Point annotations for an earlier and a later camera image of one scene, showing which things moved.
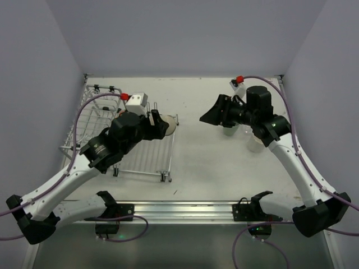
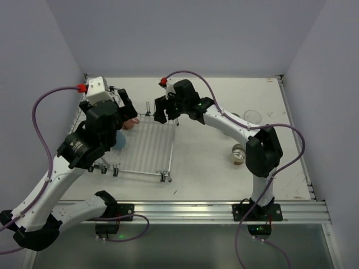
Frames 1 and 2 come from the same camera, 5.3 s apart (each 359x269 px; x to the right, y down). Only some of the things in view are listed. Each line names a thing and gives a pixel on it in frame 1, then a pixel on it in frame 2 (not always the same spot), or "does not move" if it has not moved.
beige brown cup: x=171 y=121 to x=238 y=154
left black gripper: x=154 y=125 to x=127 y=105
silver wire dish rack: x=152 y=157 does not move
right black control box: x=261 y=230 does not move
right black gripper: x=226 y=110 to x=164 y=106
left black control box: x=107 y=228 does not move
